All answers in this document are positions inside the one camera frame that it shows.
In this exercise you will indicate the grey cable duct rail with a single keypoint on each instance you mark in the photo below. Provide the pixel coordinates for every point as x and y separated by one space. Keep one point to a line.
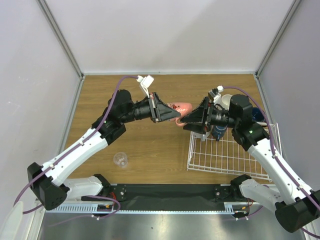
85 208

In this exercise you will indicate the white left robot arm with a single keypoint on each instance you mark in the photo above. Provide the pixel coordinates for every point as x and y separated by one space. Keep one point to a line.
49 181

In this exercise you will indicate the pink mug white inside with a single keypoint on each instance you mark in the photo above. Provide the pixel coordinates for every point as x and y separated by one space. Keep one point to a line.
184 108

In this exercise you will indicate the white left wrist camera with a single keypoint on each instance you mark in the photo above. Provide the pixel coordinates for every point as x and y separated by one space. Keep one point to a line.
144 83

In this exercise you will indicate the cream round mug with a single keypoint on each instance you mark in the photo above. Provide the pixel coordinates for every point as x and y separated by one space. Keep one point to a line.
224 101

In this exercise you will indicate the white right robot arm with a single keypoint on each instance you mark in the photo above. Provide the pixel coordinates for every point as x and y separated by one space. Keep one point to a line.
294 203

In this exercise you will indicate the light grey footed cup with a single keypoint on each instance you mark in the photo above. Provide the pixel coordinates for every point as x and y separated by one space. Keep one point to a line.
201 136

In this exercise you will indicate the glossy dark blue mug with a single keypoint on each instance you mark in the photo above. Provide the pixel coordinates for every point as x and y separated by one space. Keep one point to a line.
258 116

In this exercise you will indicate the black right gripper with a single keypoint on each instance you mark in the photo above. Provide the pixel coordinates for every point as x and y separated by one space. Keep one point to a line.
207 116

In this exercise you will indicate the small dark blue mug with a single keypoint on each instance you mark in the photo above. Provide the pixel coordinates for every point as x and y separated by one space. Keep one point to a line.
218 132

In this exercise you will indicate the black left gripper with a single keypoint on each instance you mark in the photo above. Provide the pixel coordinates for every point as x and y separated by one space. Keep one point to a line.
159 111

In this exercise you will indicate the white wire dish rack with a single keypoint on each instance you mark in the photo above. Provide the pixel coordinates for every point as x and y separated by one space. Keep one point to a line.
225 156

